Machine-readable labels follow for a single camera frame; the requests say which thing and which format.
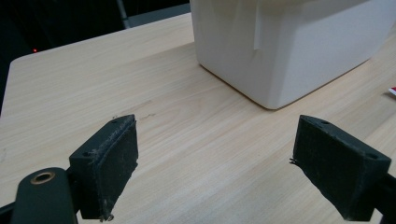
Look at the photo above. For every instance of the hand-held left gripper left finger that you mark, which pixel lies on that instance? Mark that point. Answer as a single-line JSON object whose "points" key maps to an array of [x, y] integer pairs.
{"points": [[106, 161]]}

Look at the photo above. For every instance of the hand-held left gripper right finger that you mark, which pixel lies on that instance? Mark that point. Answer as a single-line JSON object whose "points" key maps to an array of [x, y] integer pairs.
{"points": [[339, 168]]}

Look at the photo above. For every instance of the white tube with red cap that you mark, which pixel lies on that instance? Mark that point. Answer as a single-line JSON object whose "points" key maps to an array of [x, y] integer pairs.
{"points": [[393, 90]]}

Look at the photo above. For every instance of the white plastic storage bin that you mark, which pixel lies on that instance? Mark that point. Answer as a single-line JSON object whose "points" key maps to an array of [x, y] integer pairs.
{"points": [[280, 53]]}

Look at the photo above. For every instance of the grey metal stand pole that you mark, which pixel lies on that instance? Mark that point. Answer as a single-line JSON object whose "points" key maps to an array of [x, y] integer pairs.
{"points": [[123, 14]]}

